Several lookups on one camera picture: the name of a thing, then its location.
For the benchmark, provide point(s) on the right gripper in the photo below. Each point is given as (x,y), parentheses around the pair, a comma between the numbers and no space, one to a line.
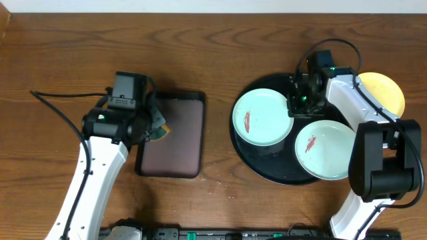
(294,110)

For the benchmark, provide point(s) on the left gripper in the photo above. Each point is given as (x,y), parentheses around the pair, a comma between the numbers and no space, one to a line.
(155,118)

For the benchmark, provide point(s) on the orange green sponge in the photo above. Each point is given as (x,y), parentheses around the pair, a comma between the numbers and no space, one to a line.
(159,133)

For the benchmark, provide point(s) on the pale green plate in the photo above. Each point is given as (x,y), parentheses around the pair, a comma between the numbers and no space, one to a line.
(323,148)
(260,117)

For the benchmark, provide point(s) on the yellow plate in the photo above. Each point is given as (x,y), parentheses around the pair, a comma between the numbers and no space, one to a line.
(385,90)

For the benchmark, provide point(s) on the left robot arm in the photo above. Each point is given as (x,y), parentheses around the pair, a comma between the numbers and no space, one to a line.
(123,117)

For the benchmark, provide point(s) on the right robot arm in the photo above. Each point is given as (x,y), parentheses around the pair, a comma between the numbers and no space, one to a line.
(385,161)

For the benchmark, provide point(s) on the black rectangular water tray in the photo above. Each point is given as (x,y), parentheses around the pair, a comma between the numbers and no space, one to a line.
(178,153)

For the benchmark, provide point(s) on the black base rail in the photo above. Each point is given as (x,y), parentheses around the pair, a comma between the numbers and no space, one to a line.
(131,229)

